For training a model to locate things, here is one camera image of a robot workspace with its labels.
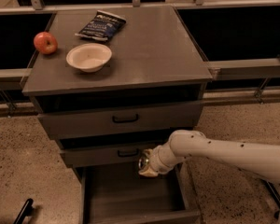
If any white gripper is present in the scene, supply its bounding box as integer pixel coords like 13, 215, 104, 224
139, 145, 177, 177

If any green soda can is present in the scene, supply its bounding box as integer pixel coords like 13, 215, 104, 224
138, 155, 149, 170

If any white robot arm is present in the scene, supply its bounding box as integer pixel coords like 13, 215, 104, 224
138, 130, 280, 224

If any bottom grey open drawer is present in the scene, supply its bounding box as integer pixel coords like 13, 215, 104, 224
80, 162, 201, 224

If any top grey drawer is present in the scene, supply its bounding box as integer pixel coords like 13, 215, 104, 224
38, 102, 203, 139

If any grey drawer cabinet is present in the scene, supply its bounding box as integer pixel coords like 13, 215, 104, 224
21, 5, 214, 224

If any middle grey drawer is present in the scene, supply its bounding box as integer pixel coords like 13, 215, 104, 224
59, 137, 193, 169

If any white bowl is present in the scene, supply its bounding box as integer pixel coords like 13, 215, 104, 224
66, 43, 112, 73

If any black base leg left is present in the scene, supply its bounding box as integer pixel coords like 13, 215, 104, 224
13, 198, 34, 224

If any black base leg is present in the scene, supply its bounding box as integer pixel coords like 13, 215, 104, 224
263, 181, 280, 218
13, 198, 34, 224

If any black base leg right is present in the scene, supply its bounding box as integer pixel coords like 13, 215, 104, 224
263, 181, 280, 218

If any dark blue chip bag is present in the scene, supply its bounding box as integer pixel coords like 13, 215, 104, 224
76, 10, 126, 42

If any red apple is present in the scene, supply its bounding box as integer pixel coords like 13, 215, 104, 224
34, 32, 58, 55

